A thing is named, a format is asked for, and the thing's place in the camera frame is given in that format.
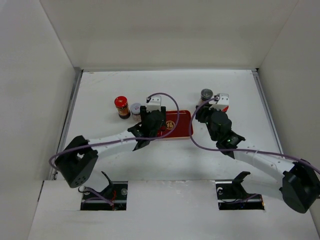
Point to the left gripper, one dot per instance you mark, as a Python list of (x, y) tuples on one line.
[(144, 112)]

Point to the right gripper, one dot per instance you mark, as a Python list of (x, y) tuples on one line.
[(202, 111)]

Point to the grey-lid condiment jar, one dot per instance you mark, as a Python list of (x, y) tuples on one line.
[(136, 112)]

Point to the black-top salt grinder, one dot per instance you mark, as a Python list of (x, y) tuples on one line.
[(205, 95)]

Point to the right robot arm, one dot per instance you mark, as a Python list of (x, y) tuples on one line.
[(297, 182)]

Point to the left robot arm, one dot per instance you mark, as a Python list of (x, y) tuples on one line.
[(78, 166)]

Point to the squat red-lid sauce jar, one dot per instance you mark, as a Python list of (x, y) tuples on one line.
[(225, 109)]

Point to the red lacquer tray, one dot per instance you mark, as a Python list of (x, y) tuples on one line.
[(181, 131)]

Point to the tall red-lid sauce jar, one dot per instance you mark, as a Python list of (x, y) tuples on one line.
[(121, 104)]

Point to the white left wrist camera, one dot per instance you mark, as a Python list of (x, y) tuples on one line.
[(153, 103)]

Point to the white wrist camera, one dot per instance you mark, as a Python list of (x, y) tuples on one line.
[(220, 101), (153, 103)]

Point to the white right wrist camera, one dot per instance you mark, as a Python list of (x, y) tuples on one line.
[(220, 101)]

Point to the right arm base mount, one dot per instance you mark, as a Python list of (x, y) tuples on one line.
[(231, 195)]

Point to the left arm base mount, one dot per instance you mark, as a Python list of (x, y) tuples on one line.
[(110, 196)]

